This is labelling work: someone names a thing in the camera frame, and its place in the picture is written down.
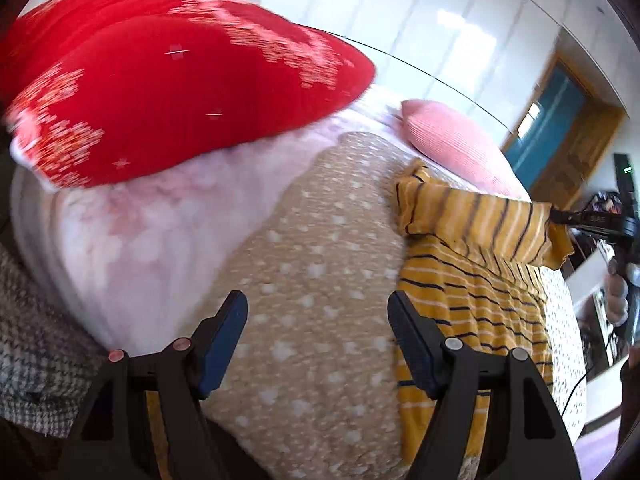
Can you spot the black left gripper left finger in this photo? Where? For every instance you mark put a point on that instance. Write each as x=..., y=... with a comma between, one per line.
x=111, y=437

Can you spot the yellow striped knit sweater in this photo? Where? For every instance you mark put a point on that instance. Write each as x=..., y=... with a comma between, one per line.
x=475, y=269

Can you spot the right hand in glove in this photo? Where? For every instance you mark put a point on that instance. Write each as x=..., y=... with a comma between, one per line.
x=616, y=296

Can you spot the white shelf unit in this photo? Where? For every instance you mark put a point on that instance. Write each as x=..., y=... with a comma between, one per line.
x=604, y=355

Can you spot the grey houndstooth fabric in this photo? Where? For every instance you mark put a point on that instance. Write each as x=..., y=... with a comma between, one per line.
x=48, y=361

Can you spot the teal door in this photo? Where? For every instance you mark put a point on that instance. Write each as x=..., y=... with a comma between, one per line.
x=545, y=126

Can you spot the white fluffy blanket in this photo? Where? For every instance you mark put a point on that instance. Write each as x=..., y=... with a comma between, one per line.
x=301, y=221

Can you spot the pink pillow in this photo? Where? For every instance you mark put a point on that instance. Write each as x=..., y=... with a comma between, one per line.
x=453, y=141

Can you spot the beige heart-patterned bedspread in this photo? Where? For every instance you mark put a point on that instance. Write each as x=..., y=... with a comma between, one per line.
x=320, y=284

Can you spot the red patterned pillow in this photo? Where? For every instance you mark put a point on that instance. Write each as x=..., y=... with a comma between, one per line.
x=105, y=91

